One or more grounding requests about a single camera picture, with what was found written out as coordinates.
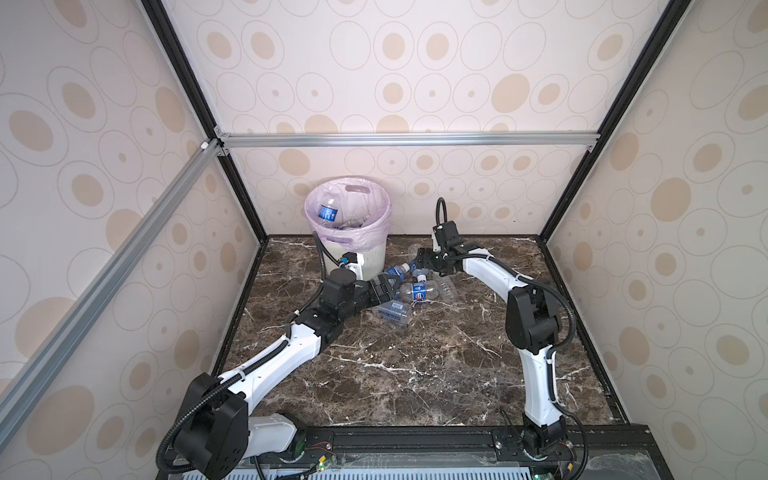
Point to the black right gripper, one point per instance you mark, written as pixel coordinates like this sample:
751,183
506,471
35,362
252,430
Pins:
423,257

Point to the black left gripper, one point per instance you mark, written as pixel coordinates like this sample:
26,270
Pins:
386,294

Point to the blue label white cap bottle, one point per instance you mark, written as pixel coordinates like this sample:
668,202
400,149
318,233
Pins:
329,212

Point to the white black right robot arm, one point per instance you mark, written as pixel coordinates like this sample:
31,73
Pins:
539,323

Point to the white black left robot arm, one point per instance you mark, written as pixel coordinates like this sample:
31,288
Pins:
215,429

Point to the white ribbed waste bin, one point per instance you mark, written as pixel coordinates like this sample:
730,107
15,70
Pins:
373,258

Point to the pink bin liner bag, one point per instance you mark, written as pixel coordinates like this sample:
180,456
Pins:
367,210

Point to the clear bottle barcode blue cap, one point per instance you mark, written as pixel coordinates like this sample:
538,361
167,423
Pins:
395,311

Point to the Pocari Sweat bottle lying sideways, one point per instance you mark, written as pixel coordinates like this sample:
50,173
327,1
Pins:
401,271

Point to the Pepsi water bottle blue cap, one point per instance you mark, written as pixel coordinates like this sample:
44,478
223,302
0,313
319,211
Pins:
420,291

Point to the clear unlabelled crushed bottle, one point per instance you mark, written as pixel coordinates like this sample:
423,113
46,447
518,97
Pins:
447,289

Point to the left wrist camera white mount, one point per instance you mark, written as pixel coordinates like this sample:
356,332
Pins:
353,262

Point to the aluminium rail back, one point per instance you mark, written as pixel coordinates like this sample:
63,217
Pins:
415,139

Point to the aluminium rail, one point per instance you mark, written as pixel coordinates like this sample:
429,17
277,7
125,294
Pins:
415,139
40,371

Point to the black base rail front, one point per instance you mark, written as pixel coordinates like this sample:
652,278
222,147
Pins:
480,452

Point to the aluminium rail left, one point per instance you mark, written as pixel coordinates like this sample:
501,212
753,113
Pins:
40,371

